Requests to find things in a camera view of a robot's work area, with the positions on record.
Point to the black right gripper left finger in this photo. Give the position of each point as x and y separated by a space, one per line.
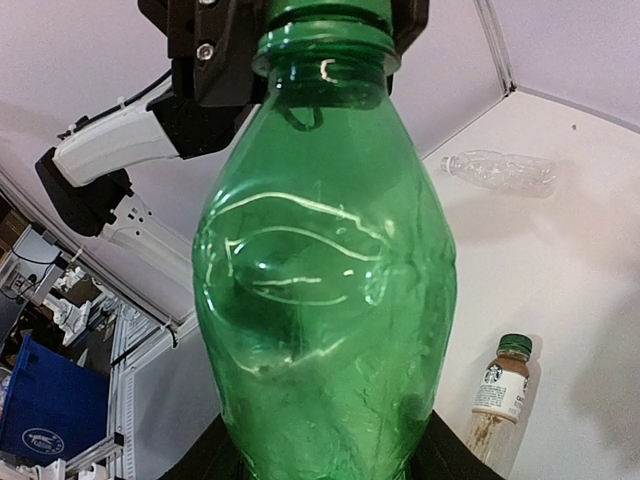
213 456

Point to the green plastic bottle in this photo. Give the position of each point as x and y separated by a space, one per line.
348 397

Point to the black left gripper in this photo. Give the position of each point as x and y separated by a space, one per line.
211 45

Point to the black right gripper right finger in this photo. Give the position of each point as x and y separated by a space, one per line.
441 455

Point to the aluminium frame post left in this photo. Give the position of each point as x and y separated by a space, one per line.
497 45

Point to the green bottle cap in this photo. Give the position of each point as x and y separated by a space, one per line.
377 14

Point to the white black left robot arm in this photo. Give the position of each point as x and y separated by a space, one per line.
110 165

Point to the blue plastic crate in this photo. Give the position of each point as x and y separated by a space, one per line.
53 408

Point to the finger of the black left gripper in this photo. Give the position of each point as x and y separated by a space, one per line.
409 20

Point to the clear plastic bottle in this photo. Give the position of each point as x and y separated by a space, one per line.
505 173

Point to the coffee bottle with dark cap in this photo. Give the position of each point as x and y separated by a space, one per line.
502 404

